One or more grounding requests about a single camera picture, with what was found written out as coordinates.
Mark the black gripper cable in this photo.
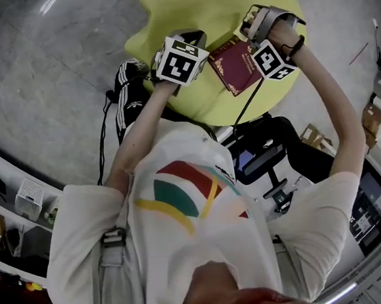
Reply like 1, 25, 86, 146
226, 77, 272, 143
85, 76, 167, 187

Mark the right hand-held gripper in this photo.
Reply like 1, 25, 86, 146
237, 0, 313, 85

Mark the cardboard box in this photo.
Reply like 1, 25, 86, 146
359, 102, 381, 148
298, 120, 334, 156

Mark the person's left forearm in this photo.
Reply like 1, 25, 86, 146
92, 78, 195, 193

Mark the black striped sneaker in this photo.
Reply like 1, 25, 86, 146
115, 56, 152, 86

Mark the person's left leg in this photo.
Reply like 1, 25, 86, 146
109, 72, 162, 146

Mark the grey harness strap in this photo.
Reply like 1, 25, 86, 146
96, 224, 133, 270
271, 234, 290, 255

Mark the white perforated basket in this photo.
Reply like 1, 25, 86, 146
10, 175, 49, 224

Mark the dark red book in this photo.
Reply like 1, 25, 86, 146
205, 33, 267, 100

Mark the round yellow table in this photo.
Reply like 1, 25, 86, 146
119, 0, 317, 138

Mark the person's right forearm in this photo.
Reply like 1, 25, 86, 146
280, 33, 370, 187

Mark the black mesh office chair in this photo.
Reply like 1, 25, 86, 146
226, 106, 343, 219

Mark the person's right hand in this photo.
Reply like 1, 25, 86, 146
265, 17, 304, 58

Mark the white printed t-shirt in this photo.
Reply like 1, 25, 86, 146
28, 95, 377, 304

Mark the black wrist strap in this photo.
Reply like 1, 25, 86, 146
279, 34, 308, 64

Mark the black monitor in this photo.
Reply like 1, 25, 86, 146
341, 158, 381, 259

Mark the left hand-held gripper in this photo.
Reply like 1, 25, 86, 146
146, 25, 215, 92

